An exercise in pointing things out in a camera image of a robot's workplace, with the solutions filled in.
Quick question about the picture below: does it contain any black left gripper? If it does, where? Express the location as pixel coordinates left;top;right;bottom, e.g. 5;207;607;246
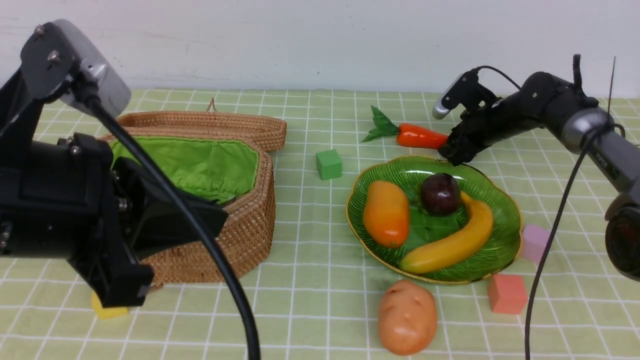
1;69;201;308

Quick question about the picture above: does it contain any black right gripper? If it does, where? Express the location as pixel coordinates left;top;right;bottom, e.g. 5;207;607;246
438;71;576;166

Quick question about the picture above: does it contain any purple toy mangosteen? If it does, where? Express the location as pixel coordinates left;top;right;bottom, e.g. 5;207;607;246
419;173;462;217

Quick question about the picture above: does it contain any orange toy carrot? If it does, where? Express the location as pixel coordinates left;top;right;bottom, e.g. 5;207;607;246
362;105;448;150

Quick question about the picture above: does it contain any yellow toy banana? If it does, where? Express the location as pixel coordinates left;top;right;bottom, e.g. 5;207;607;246
398;191;494;275

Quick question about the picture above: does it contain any orange toy mango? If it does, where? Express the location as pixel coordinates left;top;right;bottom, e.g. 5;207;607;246
362;180;410;249

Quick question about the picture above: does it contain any brown toy potato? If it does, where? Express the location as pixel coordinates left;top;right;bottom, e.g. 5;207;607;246
377;279;438;356

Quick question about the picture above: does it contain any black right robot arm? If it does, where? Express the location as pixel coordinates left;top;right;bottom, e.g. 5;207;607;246
432;68;639;281

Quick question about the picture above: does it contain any yellow foam cube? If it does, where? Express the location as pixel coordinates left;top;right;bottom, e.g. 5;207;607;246
91;291;130;320

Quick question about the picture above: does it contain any green glass leaf plate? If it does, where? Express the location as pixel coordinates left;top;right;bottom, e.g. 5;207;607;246
345;155;524;285

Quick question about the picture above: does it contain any woven wicker basket green lining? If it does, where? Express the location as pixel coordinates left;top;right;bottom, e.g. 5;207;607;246
100;126;276;286

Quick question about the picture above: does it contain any light purple foam cube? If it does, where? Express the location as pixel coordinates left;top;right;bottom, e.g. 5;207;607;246
521;223;550;265

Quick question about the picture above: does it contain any green foam cube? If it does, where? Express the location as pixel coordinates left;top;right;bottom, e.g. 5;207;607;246
315;149;343;182

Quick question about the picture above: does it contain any pink-red foam cube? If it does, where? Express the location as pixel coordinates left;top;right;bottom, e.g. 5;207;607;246
487;273;529;315

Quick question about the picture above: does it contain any woven wicker basket lid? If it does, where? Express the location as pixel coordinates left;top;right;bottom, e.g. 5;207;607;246
118;100;287;152

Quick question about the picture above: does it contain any green checkered tablecloth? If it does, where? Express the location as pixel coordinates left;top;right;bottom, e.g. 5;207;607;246
0;89;639;360

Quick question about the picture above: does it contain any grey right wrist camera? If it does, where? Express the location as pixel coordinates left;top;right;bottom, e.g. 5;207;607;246
432;67;498;120

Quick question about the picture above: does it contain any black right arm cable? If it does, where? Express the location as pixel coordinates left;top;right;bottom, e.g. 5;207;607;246
475;54;626;360

